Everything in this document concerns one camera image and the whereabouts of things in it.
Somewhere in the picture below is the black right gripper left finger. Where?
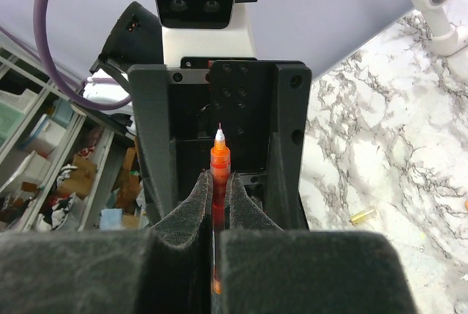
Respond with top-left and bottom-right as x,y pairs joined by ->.
1,172 -> 212,313

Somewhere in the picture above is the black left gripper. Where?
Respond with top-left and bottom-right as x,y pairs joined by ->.
129,59 -> 312,229

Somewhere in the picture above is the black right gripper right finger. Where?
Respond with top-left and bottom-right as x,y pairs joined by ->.
219,175 -> 417,313

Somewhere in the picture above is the red orange-ended pen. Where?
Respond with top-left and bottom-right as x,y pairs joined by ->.
210,124 -> 231,294

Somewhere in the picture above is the small yellow pen cap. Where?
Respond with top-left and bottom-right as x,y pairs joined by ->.
350,208 -> 377,225

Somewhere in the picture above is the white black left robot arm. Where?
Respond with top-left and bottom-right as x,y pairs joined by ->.
83,3 -> 312,229

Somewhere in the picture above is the white storage shelf with clutter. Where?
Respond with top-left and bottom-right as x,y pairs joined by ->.
1,36 -> 141,232

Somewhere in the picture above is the white PVC pipe frame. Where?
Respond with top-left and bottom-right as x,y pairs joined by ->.
411,0 -> 467,56

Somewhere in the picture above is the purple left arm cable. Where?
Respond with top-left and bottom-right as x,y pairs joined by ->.
0,0 -> 133,111

